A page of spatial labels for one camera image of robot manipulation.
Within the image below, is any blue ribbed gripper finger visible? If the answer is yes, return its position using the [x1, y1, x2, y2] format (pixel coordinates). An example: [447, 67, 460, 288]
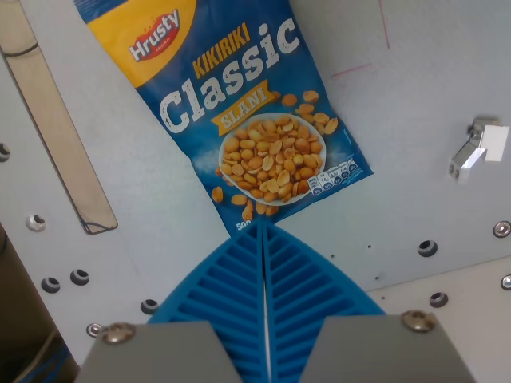
[77, 219, 272, 383]
[261, 220, 474, 383]

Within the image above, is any small aluminium bracket block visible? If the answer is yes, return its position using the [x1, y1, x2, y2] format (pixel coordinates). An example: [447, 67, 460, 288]
[448, 116, 511, 184]

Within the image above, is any blue Hrusty peanut bag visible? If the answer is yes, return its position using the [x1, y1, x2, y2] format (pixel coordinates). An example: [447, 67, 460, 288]
[73, 0, 376, 237]

